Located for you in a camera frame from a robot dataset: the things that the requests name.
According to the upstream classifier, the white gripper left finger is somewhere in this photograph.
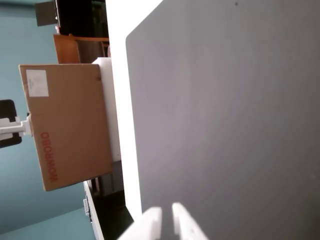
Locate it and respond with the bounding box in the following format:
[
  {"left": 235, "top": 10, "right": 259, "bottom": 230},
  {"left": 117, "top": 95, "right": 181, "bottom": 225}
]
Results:
[{"left": 119, "top": 205, "right": 164, "bottom": 240}]

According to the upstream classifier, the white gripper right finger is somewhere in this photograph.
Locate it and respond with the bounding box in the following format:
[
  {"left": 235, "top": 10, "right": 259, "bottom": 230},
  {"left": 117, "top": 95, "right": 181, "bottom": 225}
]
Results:
[{"left": 171, "top": 201, "right": 209, "bottom": 240}]

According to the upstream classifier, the white furniture panel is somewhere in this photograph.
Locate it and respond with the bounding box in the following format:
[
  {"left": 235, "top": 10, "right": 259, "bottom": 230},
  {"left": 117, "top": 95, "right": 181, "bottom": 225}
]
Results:
[{"left": 82, "top": 179, "right": 106, "bottom": 240}]

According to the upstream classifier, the grey rectangular mat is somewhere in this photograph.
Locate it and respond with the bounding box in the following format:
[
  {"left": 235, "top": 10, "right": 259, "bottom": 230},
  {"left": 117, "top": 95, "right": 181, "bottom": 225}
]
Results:
[{"left": 125, "top": 0, "right": 320, "bottom": 240}]

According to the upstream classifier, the white foam block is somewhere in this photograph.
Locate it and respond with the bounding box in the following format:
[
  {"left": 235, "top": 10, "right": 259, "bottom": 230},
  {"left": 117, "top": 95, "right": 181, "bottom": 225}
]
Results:
[{"left": 91, "top": 56, "right": 123, "bottom": 162}]

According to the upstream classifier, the brown cardboard box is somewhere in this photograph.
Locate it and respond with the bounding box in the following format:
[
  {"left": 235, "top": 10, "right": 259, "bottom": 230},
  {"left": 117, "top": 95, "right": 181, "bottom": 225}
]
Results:
[{"left": 18, "top": 63, "right": 114, "bottom": 192}]

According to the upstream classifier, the white phone holder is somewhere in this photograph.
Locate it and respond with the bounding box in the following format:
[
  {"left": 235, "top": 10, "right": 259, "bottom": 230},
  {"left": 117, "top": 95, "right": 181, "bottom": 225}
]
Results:
[{"left": 0, "top": 116, "right": 34, "bottom": 140}]

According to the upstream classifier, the wooden shelf unit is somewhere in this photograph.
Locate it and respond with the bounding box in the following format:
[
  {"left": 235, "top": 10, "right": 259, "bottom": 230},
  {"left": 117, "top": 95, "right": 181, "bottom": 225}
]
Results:
[{"left": 53, "top": 33, "right": 111, "bottom": 65}]

